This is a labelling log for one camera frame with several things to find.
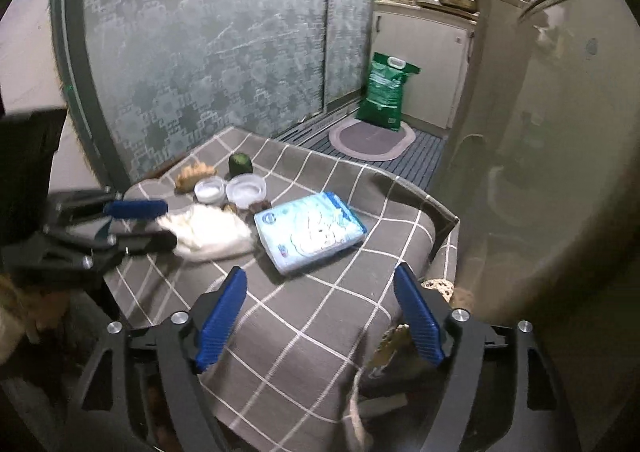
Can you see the oval grey pink mat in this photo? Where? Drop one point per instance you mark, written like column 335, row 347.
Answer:
column 364, row 141

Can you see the frying pan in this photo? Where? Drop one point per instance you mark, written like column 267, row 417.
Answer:
column 461, row 5

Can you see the white kitchen cabinet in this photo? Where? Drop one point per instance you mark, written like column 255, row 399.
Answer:
column 439, row 42

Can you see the white refrigerator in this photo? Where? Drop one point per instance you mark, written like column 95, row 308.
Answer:
column 542, row 163

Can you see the brown nut shell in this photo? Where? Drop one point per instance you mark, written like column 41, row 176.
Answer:
column 259, row 206
column 230, row 207

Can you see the blue tissue pack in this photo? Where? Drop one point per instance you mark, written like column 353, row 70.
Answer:
column 310, row 229

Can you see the white paper towel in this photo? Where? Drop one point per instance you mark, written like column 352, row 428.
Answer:
column 206, row 233

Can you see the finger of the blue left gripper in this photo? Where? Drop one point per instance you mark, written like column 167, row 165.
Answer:
column 140, row 209
column 147, row 242

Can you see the grey checkered tablecloth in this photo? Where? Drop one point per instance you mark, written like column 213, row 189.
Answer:
column 284, row 379

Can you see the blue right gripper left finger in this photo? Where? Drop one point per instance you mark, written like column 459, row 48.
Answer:
column 215, row 314

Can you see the striped blue floor mat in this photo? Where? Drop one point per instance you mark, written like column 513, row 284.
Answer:
column 413, row 152

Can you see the frosted sliding glass door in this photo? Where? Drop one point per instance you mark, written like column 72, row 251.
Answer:
column 148, row 80

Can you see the green rice bag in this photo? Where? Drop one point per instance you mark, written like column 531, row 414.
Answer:
column 382, row 104

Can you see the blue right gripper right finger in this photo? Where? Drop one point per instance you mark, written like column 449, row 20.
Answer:
column 423, row 326

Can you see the green round fruit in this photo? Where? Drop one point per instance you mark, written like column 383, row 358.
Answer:
column 240, row 164

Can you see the small white plastic lid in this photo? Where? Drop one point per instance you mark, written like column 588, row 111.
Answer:
column 210, row 191

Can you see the ginger root piece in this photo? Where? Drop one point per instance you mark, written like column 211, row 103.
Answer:
column 190, row 175

